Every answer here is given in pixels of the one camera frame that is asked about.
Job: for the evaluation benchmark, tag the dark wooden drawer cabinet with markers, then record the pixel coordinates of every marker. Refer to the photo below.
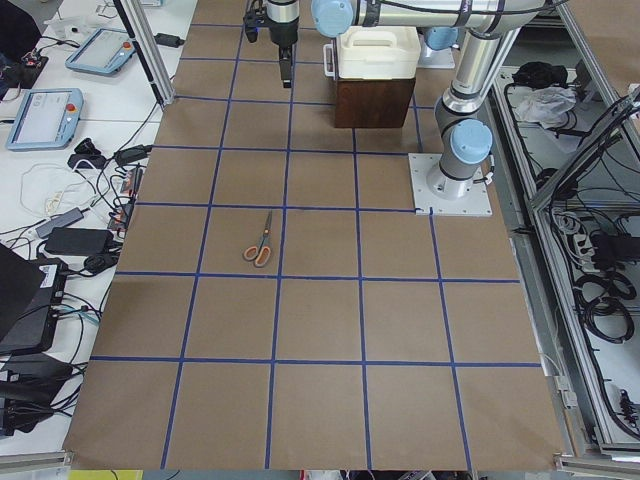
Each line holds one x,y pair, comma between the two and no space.
372,104

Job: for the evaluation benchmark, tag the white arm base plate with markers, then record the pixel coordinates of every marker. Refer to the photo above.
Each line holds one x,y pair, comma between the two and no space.
436,59
436,194

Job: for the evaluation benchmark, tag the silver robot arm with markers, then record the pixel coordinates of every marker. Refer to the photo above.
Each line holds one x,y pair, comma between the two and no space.
283,17
491,28

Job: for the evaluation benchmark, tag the blue teach pendant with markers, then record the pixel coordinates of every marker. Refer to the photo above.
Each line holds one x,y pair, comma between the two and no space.
104,53
46,120

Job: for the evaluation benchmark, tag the white crumpled cloth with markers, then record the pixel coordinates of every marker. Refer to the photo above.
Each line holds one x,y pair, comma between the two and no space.
548,107

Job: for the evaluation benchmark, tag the blue teach pendant near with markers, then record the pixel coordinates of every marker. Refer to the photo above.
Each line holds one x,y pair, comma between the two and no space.
46,120

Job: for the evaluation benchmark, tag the blue teach pendant far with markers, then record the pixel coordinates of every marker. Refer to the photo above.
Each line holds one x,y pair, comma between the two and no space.
104,53

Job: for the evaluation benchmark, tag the white plastic tray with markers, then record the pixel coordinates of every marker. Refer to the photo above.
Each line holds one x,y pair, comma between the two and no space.
373,53

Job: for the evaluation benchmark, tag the black power adapter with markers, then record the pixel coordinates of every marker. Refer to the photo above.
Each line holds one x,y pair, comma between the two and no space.
78,241

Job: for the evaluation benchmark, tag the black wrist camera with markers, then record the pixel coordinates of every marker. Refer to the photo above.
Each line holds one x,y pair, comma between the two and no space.
253,19

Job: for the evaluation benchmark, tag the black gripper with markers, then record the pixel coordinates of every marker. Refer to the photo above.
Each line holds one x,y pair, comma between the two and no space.
283,34

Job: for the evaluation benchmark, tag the orange grey scissors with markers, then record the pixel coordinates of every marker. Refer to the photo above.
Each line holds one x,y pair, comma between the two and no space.
259,254

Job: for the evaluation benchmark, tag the black laptop computer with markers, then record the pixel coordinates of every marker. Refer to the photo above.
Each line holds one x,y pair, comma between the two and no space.
30,291

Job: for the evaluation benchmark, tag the aluminium frame post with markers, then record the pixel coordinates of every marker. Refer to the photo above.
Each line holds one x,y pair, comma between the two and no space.
136,24

